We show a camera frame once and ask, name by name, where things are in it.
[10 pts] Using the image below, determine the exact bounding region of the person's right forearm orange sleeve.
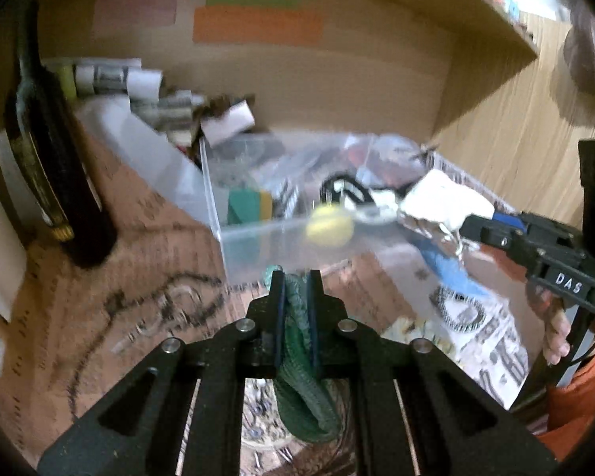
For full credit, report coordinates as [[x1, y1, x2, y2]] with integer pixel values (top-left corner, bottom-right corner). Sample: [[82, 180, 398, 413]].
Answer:
[[538, 324, 595, 459]]

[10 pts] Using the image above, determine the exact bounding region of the translucent white plastic container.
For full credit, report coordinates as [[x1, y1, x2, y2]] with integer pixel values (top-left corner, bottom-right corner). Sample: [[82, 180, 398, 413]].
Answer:
[[73, 96, 214, 222]]

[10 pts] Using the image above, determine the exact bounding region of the blue soft cloth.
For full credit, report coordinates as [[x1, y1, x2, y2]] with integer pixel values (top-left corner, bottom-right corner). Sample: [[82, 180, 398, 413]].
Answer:
[[419, 244, 493, 299]]

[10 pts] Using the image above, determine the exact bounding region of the green and yellow sponge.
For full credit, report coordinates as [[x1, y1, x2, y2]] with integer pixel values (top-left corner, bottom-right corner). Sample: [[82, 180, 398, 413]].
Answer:
[[226, 189, 274, 227]]

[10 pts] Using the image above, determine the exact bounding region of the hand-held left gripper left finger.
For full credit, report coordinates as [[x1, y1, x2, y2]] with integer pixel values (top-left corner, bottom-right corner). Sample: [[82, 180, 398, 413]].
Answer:
[[37, 269, 286, 476]]

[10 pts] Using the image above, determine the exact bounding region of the brown printed table cover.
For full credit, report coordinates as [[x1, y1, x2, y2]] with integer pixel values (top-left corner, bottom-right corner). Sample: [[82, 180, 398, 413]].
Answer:
[[7, 124, 430, 462]]

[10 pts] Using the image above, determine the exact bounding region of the orange paper sheet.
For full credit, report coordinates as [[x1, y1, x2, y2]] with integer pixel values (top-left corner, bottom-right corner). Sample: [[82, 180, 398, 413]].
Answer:
[[193, 6, 324, 46]]

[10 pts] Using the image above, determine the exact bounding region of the black and white cord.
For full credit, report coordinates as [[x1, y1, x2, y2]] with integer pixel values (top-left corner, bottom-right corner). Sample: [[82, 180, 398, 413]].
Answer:
[[319, 172, 378, 210]]

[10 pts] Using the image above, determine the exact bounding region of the green knitted cloth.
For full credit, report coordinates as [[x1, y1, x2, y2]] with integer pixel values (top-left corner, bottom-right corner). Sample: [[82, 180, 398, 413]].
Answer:
[[263, 264, 340, 443]]

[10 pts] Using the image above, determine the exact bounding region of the black and white striped ring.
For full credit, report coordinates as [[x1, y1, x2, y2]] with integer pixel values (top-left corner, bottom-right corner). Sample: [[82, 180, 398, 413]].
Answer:
[[430, 285, 487, 332]]

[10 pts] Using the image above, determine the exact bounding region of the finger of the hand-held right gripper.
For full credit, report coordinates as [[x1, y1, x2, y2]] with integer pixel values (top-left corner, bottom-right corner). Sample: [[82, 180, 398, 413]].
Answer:
[[460, 214, 543, 278], [493, 211, 583, 255]]

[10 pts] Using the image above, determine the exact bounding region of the pink paper sheet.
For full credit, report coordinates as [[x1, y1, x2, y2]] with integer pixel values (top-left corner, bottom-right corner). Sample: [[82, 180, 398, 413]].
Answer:
[[92, 0, 179, 29]]

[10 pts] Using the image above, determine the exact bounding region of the brown hat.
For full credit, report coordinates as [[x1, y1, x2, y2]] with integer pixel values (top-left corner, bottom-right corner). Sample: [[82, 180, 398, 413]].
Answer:
[[562, 5, 595, 99]]

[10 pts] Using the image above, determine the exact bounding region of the row of white paper rolls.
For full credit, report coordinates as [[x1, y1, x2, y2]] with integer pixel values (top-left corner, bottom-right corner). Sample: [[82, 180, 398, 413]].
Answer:
[[42, 57, 257, 148]]

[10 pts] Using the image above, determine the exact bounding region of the wooden shelf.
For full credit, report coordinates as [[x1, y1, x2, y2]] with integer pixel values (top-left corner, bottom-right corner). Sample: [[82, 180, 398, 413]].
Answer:
[[426, 0, 541, 63]]

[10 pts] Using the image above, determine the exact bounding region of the yellow soft ball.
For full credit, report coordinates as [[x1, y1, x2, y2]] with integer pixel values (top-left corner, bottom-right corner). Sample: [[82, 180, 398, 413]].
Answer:
[[304, 204, 354, 248]]

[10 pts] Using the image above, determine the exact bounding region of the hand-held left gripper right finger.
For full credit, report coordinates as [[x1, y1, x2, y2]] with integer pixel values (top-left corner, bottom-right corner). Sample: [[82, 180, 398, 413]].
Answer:
[[307, 269, 561, 476]]

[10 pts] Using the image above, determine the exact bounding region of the black and white printed cloth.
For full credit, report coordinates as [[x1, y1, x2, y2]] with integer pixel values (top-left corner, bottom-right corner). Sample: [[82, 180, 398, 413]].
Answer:
[[377, 282, 532, 410]]

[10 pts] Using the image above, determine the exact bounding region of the person's right hand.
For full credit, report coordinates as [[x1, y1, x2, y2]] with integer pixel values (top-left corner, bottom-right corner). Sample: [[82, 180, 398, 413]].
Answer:
[[528, 278, 573, 365]]

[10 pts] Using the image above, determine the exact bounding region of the dark glass bottle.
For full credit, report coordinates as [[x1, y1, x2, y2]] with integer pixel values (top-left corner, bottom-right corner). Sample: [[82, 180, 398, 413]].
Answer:
[[4, 0, 118, 269]]

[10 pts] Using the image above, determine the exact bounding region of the clear plastic storage box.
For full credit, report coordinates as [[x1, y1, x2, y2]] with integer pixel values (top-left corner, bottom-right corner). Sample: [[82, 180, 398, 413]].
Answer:
[[198, 131, 521, 289]]

